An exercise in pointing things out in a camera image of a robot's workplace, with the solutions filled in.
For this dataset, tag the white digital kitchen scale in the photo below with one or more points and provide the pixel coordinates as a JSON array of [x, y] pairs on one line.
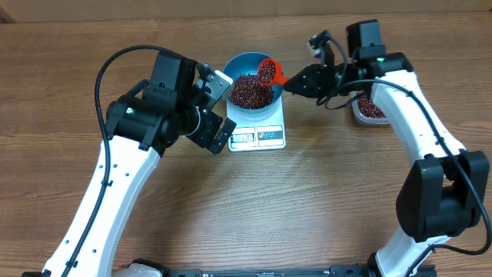
[[257, 129]]

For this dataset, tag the blue plastic bowl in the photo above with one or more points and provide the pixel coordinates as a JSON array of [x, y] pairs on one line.
[[245, 64]]

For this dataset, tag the red beans in container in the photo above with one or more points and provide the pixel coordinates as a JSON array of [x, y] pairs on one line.
[[368, 109]]

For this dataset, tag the red measuring scoop blue handle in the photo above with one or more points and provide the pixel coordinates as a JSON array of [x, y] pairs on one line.
[[270, 73]]

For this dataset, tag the clear plastic container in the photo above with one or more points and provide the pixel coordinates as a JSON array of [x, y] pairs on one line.
[[359, 118]]

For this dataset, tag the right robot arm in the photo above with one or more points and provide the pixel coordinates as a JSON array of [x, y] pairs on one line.
[[443, 194]]

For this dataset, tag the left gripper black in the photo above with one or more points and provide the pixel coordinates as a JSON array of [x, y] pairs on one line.
[[207, 128]]

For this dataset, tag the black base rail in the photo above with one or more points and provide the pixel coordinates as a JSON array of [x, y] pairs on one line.
[[333, 271]]

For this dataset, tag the red beans in bowl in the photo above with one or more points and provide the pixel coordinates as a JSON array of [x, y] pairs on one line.
[[248, 93]]

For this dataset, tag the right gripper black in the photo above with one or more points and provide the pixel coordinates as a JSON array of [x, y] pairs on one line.
[[320, 81]]

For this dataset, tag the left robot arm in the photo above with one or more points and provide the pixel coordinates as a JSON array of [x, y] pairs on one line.
[[177, 100]]

